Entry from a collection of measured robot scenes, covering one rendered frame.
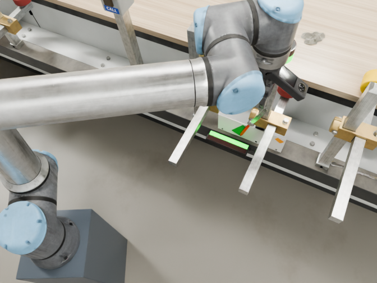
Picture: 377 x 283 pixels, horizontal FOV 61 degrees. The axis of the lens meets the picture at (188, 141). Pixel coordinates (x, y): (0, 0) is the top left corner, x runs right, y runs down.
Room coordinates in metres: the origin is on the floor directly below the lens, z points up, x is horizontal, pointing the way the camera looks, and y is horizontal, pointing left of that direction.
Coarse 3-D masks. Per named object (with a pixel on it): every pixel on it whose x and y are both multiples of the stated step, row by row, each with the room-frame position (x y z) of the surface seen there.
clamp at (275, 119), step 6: (252, 108) 0.60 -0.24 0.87; (252, 114) 0.58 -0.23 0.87; (270, 114) 0.57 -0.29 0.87; (276, 114) 0.56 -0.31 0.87; (258, 120) 0.56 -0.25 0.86; (264, 120) 0.55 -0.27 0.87; (270, 120) 0.54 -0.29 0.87; (276, 120) 0.54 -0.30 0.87; (282, 120) 0.54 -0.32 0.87; (264, 126) 0.54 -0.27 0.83; (276, 126) 0.52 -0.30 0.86; (282, 126) 0.51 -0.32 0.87; (276, 132) 0.52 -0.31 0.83; (282, 132) 0.51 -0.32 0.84
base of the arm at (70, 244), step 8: (64, 224) 0.34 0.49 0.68; (72, 224) 0.36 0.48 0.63; (64, 232) 0.31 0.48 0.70; (72, 232) 0.32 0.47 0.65; (64, 240) 0.28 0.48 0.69; (72, 240) 0.29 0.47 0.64; (64, 248) 0.26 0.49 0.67; (72, 248) 0.26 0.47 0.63; (56, 256) 0.24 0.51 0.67; (64, 256) 0.24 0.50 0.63; (72, 256) 0.24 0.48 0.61; (40, 264) 0.22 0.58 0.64; (48, 264) 0.22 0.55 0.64; (56, 264) 0.22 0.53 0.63; (64, 264) 0.22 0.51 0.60
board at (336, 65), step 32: (64, 0) 1.28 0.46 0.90; (96, 0) 1.25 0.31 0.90; (160, 0) 1.19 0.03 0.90; (192, 0) 1.16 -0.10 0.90; (224, 0) 1.13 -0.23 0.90; (320, 0) 1.05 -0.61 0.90; (352, 0) 1.03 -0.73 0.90; (160, 32) 1.00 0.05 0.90; (320, 32) 0.88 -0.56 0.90; (352, 32) 0.86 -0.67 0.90; (288, 64) 0.75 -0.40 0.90; (320, 64) 0.73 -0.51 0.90; (352, 64) 0.71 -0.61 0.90; (352, 96) 0.58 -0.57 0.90
